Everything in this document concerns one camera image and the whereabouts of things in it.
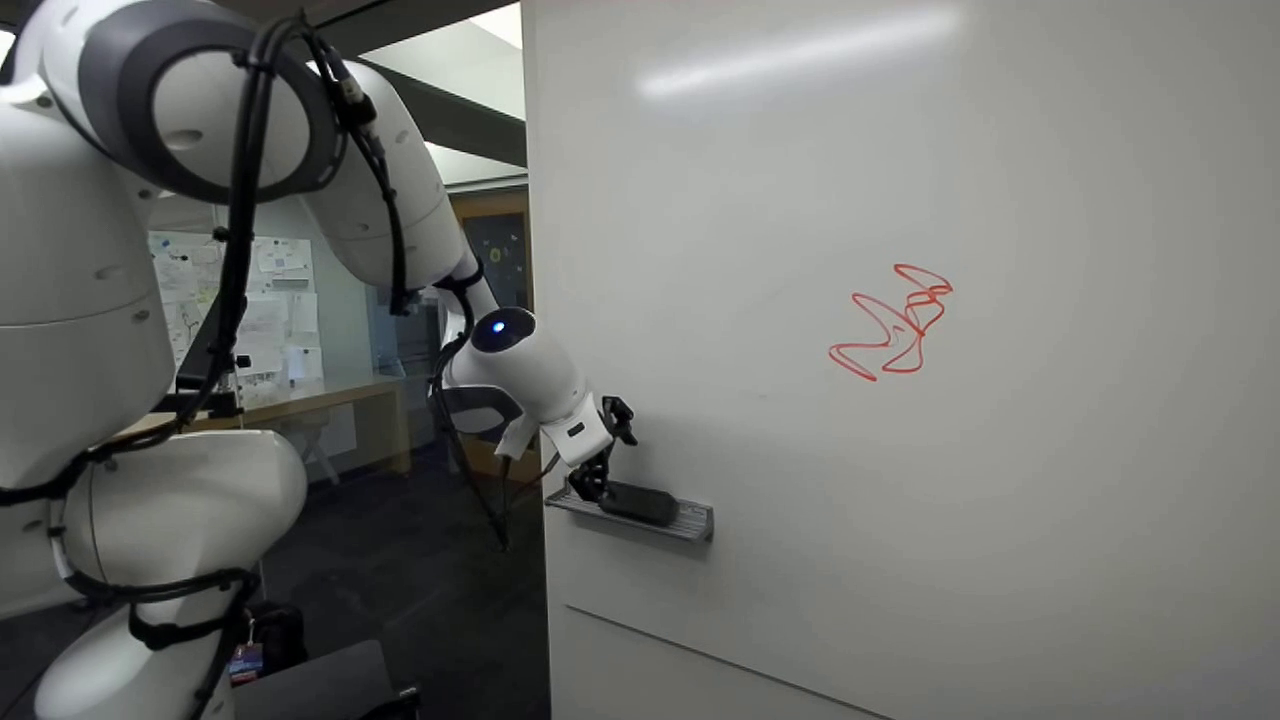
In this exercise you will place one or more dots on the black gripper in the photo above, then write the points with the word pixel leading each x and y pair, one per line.
pixel 611 427

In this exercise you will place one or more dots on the black felt whiteboard eraser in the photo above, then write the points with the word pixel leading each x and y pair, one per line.
pixel 643 507

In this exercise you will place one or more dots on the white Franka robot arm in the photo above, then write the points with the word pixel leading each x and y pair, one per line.
pixel 121 293

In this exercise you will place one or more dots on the grey aluminium whiteboard tray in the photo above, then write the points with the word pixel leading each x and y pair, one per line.
pixel 673 529

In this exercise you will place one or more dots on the large white whiteboard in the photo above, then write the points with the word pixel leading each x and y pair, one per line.
pixel 932 533

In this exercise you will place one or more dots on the wooden background table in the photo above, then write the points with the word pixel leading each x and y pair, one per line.
pixel 334 401

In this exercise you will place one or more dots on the black box edge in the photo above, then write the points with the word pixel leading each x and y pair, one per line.
pixel 334 686

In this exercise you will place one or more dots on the red marker scribble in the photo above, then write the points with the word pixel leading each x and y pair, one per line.
pixel 904 326

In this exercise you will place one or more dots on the small black bag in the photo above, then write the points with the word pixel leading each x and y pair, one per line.
pixel 266 643

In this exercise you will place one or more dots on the white wrist mount box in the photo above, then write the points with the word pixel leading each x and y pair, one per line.
pixel 575 427

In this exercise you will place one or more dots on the paper sheets on wall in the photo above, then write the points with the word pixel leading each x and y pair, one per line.
pixel 274 315

